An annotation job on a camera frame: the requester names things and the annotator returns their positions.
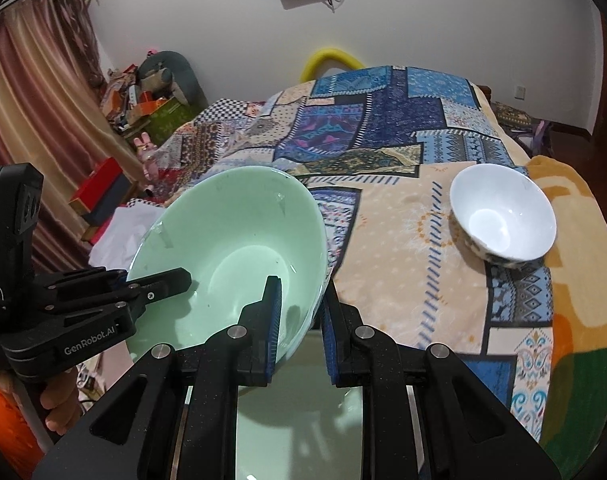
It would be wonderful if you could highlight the mint green bowl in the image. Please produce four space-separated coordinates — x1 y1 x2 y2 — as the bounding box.
126 166 328 364

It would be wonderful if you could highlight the mint green plate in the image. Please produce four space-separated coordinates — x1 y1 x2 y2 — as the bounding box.
182 328 415 480

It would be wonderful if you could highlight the white bowl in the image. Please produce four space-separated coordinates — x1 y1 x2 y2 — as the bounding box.
450 164 557 268

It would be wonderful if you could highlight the person's left hand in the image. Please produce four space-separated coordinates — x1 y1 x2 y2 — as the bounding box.
40 367 83 436

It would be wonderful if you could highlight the white paper sheet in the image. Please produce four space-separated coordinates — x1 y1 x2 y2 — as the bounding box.
88 200 166 270

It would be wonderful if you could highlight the red box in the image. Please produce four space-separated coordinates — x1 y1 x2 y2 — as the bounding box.
69 157 132 226

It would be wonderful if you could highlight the pink rabbit toy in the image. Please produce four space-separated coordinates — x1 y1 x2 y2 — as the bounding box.
133 131 157 160

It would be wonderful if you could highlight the plush colourful blanket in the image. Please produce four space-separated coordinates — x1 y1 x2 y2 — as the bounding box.
497 129 607 479

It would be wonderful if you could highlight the green storage box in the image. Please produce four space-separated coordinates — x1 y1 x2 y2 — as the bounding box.
145 98 201 145

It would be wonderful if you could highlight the pink gold curtain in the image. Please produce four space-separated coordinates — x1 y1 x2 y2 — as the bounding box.
0 0 143 271

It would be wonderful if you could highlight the grey plush toy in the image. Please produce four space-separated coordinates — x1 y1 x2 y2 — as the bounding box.
136 51 208 108

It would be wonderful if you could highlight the patchwork bedspread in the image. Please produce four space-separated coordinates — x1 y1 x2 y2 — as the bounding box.
154 66 553 437

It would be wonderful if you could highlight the yellow foam tube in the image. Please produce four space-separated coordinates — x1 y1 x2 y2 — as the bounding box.
299 48 365 84

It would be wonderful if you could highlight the bag on floor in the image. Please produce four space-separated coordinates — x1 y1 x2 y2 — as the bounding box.
491 102 551 157

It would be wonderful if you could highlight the wall socket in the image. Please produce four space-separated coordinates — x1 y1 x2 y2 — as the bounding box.
514 86 526 101

